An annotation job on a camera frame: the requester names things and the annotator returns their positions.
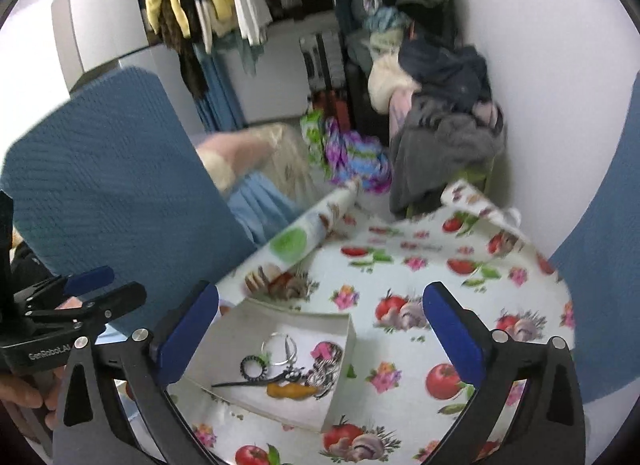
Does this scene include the black striped trolley bag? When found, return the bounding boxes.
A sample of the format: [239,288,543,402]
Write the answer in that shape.
[299,34,351,128]

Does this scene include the black hair tie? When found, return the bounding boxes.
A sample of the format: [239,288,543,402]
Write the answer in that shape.
[240,355,266,380]

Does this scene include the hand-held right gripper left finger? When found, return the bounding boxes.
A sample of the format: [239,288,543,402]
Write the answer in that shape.
[52,281,221,465]

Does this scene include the white cabinet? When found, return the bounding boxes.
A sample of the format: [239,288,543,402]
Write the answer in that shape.
[50,0,201,136]

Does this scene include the person's left hand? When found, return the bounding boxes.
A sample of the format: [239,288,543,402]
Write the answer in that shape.
[0,369,66,427]

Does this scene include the grey fleece garment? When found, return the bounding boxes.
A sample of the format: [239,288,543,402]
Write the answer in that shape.
[390,100,506,218]

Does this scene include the vegetable print tablecloth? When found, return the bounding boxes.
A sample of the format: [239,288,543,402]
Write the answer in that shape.
[170,180,576,465]

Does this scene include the white cardboard box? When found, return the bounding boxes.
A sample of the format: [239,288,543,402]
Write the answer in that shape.
[170,297,357,433]

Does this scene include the dark navy garment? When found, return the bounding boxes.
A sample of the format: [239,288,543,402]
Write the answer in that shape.
[400,37,493,110]

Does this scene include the black metal hair pin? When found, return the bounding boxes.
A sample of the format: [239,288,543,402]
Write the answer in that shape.
[212,367,306,390]

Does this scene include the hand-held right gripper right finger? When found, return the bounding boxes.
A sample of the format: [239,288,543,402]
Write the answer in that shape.
[424,281,586,465]

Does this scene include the light blue hanging cloth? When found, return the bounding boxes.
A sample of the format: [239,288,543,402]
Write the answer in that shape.
[192,42,246,130]

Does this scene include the black white striped hair clip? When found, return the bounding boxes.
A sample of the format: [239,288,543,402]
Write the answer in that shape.
[305,345,345,398]

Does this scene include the pale pink pillow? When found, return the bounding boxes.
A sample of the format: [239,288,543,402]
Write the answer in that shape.
[195,132,276,190]

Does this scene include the beige lace cloth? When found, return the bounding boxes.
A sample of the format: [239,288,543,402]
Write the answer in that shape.
[250,125,321,210]

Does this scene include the pale pink garment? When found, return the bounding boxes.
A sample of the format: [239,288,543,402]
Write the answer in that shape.
[389,90,418,138]

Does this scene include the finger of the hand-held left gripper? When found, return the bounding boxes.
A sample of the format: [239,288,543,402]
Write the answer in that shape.
[15,266,116,308]
[25,281,147,332]

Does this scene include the cream padded garment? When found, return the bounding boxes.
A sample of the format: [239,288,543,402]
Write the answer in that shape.
[369,52,421,113]

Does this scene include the key ring with yellow charm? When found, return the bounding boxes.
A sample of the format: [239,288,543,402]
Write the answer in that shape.
[260,334,321,402]

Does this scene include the black suitcase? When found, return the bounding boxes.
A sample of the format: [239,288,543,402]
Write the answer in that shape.
[345,62,393,143]

